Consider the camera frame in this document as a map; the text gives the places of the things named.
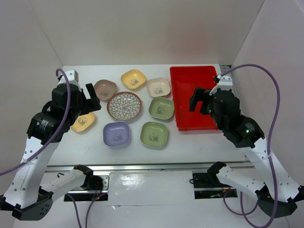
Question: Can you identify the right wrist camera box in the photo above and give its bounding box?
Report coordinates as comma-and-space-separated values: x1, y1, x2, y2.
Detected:
210, 75, 233, 95

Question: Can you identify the yellow square plate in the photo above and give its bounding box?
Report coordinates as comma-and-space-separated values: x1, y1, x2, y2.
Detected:
71, 112, 96, 133
121, 69, 146, 90

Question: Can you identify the green panda plate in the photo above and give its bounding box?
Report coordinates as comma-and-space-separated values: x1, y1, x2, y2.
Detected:
140, 122, 169, 149
149, 97, 174, 120

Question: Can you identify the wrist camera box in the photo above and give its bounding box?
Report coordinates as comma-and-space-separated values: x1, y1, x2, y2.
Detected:
210, 75, 233, 95
58, 70, 80, 87

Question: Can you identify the cream pink panda plate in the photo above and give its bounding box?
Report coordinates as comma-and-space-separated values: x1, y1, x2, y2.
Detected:
146, 77, 171, 97

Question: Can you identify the round floral patterned plate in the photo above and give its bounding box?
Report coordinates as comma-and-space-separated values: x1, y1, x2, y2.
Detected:
107, 92, 142, 121

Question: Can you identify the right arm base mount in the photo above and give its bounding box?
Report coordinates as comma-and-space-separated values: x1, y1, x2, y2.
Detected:
189, 172, 238, 200

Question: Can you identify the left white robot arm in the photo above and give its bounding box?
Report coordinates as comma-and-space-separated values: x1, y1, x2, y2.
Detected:
0, 84, 103, 221

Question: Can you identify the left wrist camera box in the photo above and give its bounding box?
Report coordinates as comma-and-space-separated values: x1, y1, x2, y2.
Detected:
58, 70, 80, 87

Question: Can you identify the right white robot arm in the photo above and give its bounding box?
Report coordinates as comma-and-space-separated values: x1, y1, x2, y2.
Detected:
189, 87, 304, 218

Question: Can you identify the purple square panda plate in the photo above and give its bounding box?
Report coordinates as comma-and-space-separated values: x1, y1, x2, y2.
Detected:
103, 121, 131, 147

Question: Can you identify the brown square panda plate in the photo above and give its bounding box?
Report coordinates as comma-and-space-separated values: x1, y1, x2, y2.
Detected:
94, 79, 117, 100

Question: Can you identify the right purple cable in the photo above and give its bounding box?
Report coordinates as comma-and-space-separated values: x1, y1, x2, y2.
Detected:
219, 63, 281, 228

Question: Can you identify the red plastic bin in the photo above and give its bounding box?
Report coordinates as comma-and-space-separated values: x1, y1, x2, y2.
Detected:
169, 66, 220, 133

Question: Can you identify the aluminium rail front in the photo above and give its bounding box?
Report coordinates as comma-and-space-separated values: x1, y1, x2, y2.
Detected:
45, 161, 254, 173

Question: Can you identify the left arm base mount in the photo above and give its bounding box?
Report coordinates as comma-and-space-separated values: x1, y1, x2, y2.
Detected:
64, 175, 109, 202

